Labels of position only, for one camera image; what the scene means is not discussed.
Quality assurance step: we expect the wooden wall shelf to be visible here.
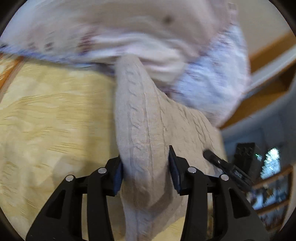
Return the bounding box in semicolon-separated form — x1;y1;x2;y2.
220;31;295;130

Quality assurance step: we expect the beige cable-knit sweater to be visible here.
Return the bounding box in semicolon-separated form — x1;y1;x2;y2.
115;55;226;240

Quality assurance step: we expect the yellow patterned bedspread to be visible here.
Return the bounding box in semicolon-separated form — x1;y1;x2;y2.
0;53;216;241

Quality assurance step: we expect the left floral pillow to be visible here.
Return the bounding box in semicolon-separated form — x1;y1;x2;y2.
1;1;230;83

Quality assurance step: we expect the right floral pillow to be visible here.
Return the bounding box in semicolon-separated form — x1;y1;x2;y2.
164;22;251;127

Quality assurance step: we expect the wooden shelving unit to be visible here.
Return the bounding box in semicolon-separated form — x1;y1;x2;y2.
246;147;293;239

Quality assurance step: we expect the floral pillow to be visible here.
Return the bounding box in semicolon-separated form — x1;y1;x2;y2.
164;22;251;127
1;1;230;83

